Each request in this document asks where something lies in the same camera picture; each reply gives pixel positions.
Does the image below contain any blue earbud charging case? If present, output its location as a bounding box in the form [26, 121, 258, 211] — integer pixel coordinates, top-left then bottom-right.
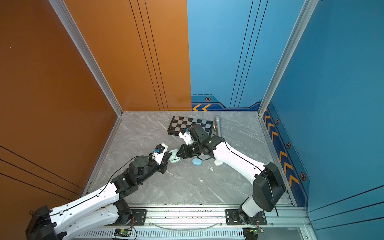
[192, 159, 203, 166]

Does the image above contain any green earbud charging case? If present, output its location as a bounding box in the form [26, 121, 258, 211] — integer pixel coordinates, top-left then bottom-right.
[169, 149, 181, 164]

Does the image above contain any white earbud charging case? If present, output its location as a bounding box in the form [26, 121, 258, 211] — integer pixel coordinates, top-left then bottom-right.
[214, 160, 224, 167]

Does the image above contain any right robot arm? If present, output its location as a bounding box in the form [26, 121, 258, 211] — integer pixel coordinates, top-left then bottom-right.
[177, 124, 286, 225]

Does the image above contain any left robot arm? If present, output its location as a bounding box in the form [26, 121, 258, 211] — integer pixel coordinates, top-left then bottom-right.
[26, 152, 172, 240]

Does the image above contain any black and silver chessboard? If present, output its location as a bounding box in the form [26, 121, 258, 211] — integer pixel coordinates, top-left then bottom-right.
[167, 116, 214, 136]

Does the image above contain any silver microphone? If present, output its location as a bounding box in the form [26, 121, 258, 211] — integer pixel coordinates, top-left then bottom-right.
[215, 115, 222, 137]

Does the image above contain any left green circuit board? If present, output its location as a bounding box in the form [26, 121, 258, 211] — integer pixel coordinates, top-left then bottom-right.
[114, 228, 132, 238]

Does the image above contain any green circuit board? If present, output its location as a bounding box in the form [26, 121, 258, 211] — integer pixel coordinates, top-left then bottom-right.
[114, 228, 132, 238]
[250, 227, 265, 235]

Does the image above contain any right green circuit board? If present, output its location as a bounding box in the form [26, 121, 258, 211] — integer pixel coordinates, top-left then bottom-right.
[250, 227, 265, 235]

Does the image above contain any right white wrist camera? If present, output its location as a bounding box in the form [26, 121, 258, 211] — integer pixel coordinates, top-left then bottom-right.
[178, 129, 195, 146]

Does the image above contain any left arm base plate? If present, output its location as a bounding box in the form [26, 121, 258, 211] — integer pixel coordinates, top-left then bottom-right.
[111, 209, 148, 227]

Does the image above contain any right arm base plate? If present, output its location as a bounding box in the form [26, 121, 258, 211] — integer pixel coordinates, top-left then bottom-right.
[225, 209, 268, 226]

